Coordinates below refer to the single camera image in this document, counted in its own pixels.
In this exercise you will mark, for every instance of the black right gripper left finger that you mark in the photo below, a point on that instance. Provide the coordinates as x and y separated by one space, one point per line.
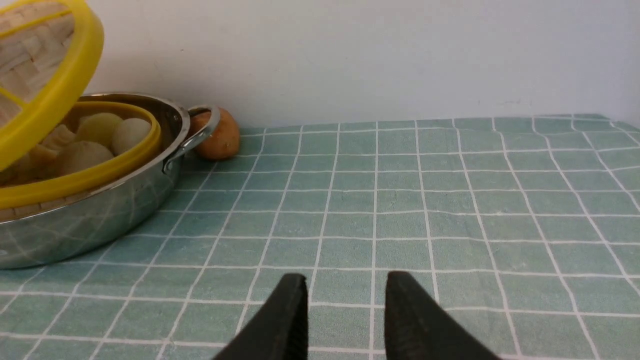
280 328

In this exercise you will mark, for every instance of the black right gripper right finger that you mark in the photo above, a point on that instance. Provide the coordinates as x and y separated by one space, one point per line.
417 328

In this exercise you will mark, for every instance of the bamboo steamer basket yellow rim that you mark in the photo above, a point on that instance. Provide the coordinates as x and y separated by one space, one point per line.
33 187

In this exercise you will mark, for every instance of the woven bamboo steamer lid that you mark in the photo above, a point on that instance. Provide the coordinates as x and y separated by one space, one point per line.
49 52

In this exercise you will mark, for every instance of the green checkered tablecloth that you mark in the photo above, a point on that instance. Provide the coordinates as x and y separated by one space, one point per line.
525 229

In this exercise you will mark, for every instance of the brown potato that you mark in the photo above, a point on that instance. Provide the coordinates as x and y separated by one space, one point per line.
224 142

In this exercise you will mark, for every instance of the white round bun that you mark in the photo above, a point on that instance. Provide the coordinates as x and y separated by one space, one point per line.
79 156
128 134

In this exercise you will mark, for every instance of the green round bun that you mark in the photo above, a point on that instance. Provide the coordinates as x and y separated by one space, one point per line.
98 128

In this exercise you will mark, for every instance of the stainless steel two-handled pot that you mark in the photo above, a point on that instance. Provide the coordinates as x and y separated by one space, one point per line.
84 222

